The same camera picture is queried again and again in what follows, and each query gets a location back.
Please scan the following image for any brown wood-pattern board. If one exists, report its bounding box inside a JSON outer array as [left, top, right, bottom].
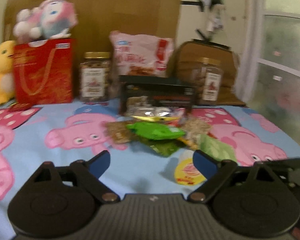
[[3, 0, 180, 61]]

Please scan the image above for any red gift bag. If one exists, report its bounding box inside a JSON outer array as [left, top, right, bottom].
[[13, 38, 74, 105]]

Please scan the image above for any pig cartoon blue tablecloth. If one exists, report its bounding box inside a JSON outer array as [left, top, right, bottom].
[[0, 99, 300, 240]]

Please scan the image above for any pink blue plush toy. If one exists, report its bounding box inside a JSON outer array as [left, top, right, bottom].
[[13, 0, 78, 43]]

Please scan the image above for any light green snack packet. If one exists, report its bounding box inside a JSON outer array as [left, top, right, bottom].
[[198, 134, 237, 162]]

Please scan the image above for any pink snack bag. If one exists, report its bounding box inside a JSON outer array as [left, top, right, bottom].
[[109, 31, 174, 77]]

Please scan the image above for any pecan jar gold lid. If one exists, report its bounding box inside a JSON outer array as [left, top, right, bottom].
[[191, 57, 223, 106]]

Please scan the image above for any nut brittle bar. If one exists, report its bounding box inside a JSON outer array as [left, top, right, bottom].
[[106, 121, 134, 144]]

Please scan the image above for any cashew jar gold lid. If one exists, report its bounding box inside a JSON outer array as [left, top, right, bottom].
[[80, 52, 111, 102]]

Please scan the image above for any yellow lid small cup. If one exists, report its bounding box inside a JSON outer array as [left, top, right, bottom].
[[174, 150, 206, 186]]

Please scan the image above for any silver yellow snack packet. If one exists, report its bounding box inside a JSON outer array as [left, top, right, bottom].
[[126, 107, 185, 122]]

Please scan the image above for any seed brittle bar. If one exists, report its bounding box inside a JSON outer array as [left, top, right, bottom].
[[181, 116, 211, 141]]

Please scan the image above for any white light bulb lamp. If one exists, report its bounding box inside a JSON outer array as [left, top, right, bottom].
[[203, 0, 222, 34]]

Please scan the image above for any black sheep print box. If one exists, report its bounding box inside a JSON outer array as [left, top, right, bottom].
[[119, 75, 195, 114]]

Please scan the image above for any yellow duck plush toy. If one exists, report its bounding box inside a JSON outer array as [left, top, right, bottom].
[[0, 40, 16, 105]]

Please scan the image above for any small red card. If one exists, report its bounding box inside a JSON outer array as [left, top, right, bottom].
[[8, 103, 33, 112]]

